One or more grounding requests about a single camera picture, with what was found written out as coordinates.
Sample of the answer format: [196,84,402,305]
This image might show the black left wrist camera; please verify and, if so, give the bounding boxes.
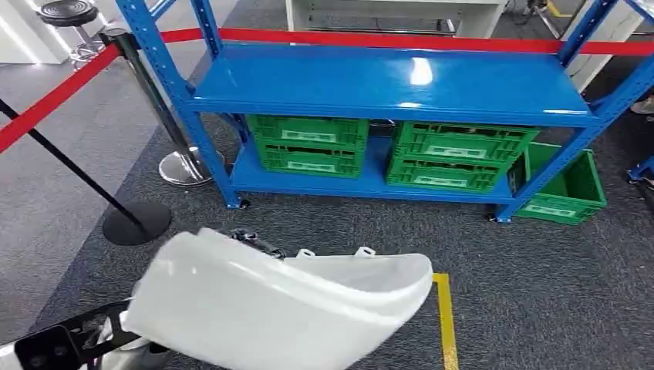
[14,301,139,370]

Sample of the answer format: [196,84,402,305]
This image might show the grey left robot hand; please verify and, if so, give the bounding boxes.
[228,228,287,261]

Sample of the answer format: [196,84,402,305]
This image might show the white plastic shell part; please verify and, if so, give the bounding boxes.
[120,227,434,370]

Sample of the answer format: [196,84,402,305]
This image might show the chrome stanchion post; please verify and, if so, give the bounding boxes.
[99,28,226,187]

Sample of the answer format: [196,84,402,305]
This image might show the open green plastic crate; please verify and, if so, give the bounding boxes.
[508,142,608,226]

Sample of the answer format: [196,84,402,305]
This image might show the blue metal shelf rack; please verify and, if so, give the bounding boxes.
[114,0,654,224]

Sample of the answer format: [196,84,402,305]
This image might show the blue rack foot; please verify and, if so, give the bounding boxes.
[627,155,654,186]

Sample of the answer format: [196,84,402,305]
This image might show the yellow floor tape outline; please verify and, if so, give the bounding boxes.
[432,273,460,370]

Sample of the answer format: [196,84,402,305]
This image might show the black stanchion post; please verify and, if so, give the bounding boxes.
[0,99,173,247]

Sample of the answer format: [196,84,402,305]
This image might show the black round stool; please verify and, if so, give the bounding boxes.
[36,0,106,65]

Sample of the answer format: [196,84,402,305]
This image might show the white cabinet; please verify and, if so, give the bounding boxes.
[564,0,642,93]

